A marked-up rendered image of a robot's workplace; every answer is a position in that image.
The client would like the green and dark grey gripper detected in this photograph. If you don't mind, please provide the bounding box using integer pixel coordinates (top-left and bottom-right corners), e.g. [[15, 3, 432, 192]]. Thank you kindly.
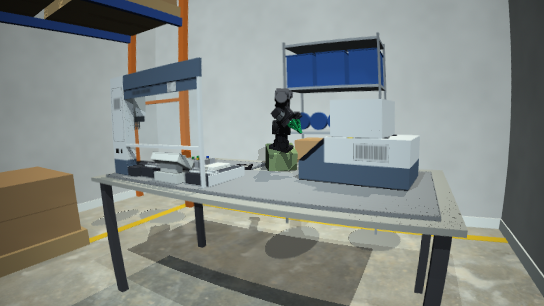
[[281, 112, 302, 134]]

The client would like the white benchtop lab instrument with lid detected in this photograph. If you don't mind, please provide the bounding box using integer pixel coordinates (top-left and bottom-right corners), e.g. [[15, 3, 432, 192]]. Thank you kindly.
[[298, 99, 420, 190]]

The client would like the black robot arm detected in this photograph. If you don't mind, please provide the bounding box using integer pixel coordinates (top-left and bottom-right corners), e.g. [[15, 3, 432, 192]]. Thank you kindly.
[[269, 88, 293, 153]]

